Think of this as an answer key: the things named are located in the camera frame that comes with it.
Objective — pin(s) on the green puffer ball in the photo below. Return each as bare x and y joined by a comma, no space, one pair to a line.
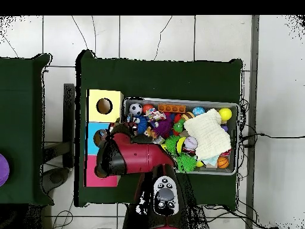
186,163

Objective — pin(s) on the cream waffle cloth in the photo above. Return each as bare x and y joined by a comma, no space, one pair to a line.
207,136

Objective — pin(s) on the orange basketball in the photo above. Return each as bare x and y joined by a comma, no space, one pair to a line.
223,162

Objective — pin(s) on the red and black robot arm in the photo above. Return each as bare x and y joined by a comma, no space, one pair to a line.
138,155

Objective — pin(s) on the wooden box with three holes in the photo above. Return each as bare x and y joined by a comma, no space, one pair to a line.
114,112

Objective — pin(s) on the blue puffer ball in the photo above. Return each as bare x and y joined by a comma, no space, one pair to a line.
143,125

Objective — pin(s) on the purple spiky toy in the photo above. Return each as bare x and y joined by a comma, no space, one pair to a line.
164,127

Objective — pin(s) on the soccer ball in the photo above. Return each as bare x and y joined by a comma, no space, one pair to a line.
135,109

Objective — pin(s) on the orange plastic block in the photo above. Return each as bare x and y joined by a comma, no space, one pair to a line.
171,108

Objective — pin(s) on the white baseball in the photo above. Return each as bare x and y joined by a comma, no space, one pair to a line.
190,143

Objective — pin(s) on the dark green table cloth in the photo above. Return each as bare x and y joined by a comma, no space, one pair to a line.
23,95
155,78

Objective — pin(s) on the purple round object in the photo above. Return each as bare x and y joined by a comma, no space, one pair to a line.
3,170

